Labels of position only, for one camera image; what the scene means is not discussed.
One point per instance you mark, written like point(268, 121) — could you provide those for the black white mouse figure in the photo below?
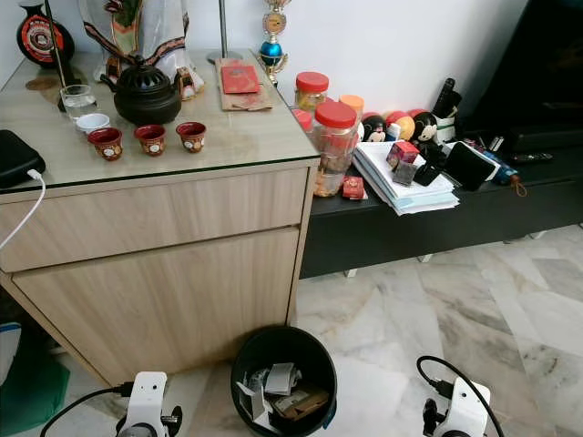
point(425, 128)

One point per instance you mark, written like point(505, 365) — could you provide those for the brown cardboard piece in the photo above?
point(302, 403)

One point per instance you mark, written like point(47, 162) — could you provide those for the small black round toy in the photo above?
point(373, 128)

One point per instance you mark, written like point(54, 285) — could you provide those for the short jar red lid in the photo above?
point(312, 87)

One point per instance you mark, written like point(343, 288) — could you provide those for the black television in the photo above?
point(537, 64)

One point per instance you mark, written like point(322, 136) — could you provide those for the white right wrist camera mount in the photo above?
point(465, 411)

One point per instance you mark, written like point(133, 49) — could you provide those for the small black gadget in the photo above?
point(428, 171)

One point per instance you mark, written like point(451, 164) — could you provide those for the blue tube brown tassel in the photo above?
point(503, 167)

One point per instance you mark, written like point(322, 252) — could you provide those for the jar orange lid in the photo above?
point(352, 102)

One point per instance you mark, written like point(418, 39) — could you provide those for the black round rubbish bin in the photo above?
point(317, 359)

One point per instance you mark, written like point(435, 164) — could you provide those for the slim black remote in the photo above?
point(533, 157)

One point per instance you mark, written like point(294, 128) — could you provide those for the black low TV console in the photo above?
point(419, 228)

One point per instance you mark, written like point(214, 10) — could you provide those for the black wallet case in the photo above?
point(471, 166)

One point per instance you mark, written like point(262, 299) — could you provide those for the clear drinking glass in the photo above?
point(78, 102)

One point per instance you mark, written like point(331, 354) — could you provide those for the stack of white papers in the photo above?
point(381, 173)

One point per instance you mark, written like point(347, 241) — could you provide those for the red patterned small box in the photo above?
point(403, 153)

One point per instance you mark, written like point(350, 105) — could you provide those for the red envelope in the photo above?
point(240, 79)

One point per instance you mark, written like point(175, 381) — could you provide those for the grey metal stand pole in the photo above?
point(223, 27)

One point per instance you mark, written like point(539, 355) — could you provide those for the small grey card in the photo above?
point(405, 173)

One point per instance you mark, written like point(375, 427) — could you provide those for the white robed figurine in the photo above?
point(155, 32)

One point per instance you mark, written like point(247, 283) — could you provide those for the small white cup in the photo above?
point(92, 123)

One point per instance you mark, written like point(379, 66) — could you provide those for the thin dark stick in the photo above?
point(57, 55)

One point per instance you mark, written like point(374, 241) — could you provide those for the small red patterned cup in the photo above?
point(191, 137)
point(106, 144)
point(150, 140)

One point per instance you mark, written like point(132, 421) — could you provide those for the gold trophy blue ball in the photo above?
point(271, 48)

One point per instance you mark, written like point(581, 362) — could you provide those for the red yellow round toy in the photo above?
point(401, 126)

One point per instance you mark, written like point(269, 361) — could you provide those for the small red packet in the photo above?
point(353, 188)

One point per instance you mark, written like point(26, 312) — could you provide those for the black jar red label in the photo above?
point(44, 38)

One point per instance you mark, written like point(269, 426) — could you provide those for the crumpled white paper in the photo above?
point(279, 378)

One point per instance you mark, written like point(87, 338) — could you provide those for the light wooden drawer cabinet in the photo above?
point(164, 300)

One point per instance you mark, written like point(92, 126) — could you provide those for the green fabric bag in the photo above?
point(32, 396)

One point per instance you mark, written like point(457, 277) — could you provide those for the tall clear jar red lid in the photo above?
point(335, 132)

